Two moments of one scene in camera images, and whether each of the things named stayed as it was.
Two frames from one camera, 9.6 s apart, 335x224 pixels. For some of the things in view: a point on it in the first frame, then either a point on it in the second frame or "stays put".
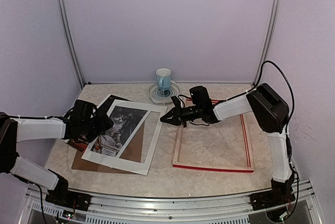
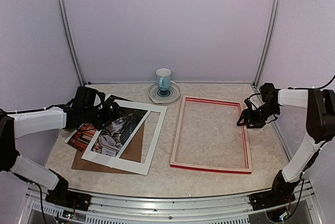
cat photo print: [125, 120] stays put
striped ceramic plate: [164, 96] stays put
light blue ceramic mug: [164, 76] stays put
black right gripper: [177, 117] to [252, 119]
